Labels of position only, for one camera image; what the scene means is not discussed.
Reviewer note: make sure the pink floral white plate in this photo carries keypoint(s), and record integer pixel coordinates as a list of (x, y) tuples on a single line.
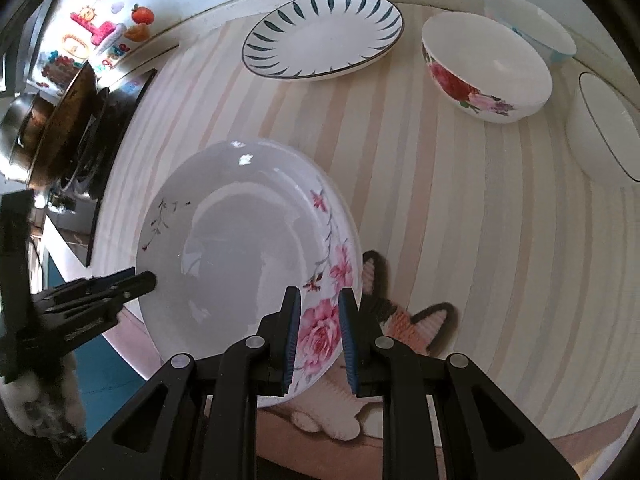
[(225, 240)]

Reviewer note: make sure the leaf-pattern rim white plate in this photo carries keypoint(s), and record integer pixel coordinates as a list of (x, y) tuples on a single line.
[(325, 35)]

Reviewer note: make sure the dark-rimmed white bowl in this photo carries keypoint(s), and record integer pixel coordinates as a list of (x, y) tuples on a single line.
[(595, 130)]

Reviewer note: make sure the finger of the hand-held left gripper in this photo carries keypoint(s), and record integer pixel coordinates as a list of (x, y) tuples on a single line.
[(100, 291)]

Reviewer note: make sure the colourful wall stickers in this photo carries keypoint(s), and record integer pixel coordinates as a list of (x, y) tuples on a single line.
[(95, 25)]

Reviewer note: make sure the stainless steel steamer pot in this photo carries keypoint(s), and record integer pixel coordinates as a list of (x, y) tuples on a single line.
[(17, 132)]

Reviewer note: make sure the blue-rimmed white bowl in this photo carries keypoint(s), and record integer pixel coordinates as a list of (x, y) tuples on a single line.
[(542, 22)]

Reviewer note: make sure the red floral white bowl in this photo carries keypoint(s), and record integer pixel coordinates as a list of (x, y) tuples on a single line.
[(480, 60)]

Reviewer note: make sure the dark metal wok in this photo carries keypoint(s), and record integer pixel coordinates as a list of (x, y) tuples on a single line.
[(65, 120)]

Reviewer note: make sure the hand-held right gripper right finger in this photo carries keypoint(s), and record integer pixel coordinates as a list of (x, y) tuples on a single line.
[(348, 345)]

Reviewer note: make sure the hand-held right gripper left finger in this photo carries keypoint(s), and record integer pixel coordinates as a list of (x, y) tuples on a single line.
[(292, 345)]

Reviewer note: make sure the striped cat-print counter mat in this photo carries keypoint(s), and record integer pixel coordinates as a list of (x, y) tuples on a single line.
[(425, 210)]

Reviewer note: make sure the black gas stove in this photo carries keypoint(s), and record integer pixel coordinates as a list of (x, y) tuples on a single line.
[(117, 110)]

